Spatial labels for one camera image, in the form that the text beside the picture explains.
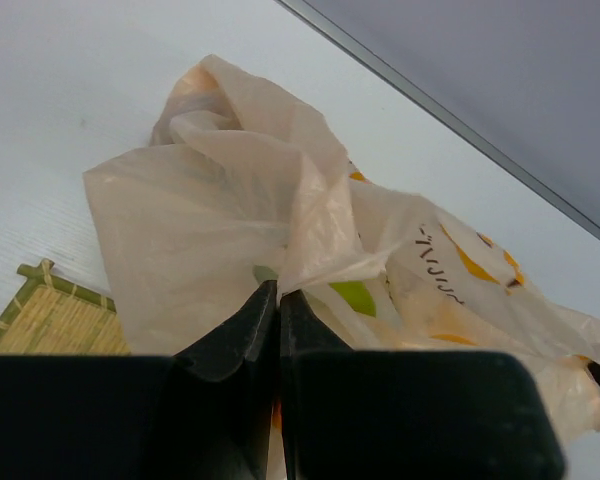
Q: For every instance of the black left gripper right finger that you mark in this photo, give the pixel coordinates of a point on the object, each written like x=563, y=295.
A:
x=369, y=414

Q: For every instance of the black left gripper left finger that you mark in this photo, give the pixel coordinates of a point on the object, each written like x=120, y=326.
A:
x=204, y=413

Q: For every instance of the green fake pear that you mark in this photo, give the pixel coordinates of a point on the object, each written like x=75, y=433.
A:
x=354, y=293

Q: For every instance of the translucent banana-print plastic bag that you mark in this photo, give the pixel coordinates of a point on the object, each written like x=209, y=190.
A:
x=239, y=172

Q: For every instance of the square bamboo mat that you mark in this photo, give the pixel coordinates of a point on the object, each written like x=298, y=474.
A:
x=51, y=315

